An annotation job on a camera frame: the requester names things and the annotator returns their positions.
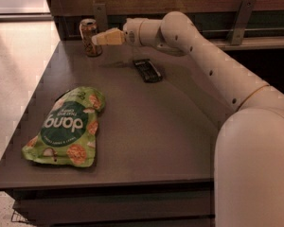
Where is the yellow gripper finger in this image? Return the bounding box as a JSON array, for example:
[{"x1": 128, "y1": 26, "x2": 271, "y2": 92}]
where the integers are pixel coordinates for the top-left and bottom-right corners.
[
  {"x1": 101, "y1": 27, "x2": 124, "y2": 35},
  {"x1": 92, "y1": 30, "x2": 125, "y2": 45}
]

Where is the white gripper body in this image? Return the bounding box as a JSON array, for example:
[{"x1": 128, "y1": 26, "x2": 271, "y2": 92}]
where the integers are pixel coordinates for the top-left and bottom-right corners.
[{"x1": 123, "y1": 18, "x2": 148, "y2": 46}]

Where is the orange soda can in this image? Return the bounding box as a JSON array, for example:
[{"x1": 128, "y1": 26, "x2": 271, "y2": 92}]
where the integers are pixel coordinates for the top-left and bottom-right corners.
[{"x1": 80, "y1": 18, "x2": 102, "y2": 57}]

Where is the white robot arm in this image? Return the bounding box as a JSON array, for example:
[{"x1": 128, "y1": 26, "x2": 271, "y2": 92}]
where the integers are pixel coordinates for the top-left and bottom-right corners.
[{"x1": 92, "y1": 11, "x2": 284, "y2": 227}]

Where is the black snack bar wrapper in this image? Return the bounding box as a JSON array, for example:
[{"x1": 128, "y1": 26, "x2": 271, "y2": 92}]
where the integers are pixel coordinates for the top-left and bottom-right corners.
[{"x1": 133, "y1": 59, "x2": 163, "y2": 83}]

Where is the green dang chips bag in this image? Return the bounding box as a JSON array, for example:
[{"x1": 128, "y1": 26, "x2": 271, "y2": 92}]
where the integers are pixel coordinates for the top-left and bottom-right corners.
[{"x1": 22, "y1": 86, "x2": 105, "y2": 167}]

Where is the grey table drawer cabinet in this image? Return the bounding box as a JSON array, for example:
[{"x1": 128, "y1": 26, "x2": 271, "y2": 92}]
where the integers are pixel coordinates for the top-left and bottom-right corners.
[{"x1": 9, "y1": 183, "x2": 216, "y2": 227}]

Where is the left metal bracket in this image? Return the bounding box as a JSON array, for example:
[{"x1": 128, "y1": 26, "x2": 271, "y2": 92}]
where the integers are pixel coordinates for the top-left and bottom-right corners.
[{"x1": 93, "y1": 3, "x2": 108, "y2": 31}]

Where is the metal bracket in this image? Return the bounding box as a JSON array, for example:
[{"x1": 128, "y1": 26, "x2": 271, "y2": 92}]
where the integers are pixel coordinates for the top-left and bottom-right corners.
[
  {"x1": 227, "y1": 0, "x2": 257, "y2": 45},
  {"x1": 93, "y1": 3, "x2": 108, "y2": 31}
]

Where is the right metal bracket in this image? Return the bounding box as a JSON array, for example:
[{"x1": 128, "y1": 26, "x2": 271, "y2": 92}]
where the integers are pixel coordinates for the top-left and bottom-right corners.
[{"x1": 227, "y1": 0, "x2": 257, "y2": 45}]

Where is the wire rack on floor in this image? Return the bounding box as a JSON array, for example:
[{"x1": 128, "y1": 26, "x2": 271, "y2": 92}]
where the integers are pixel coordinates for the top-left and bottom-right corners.
[{"x1": 10, "y1": 211, "x2": 29, "y2": 224}]

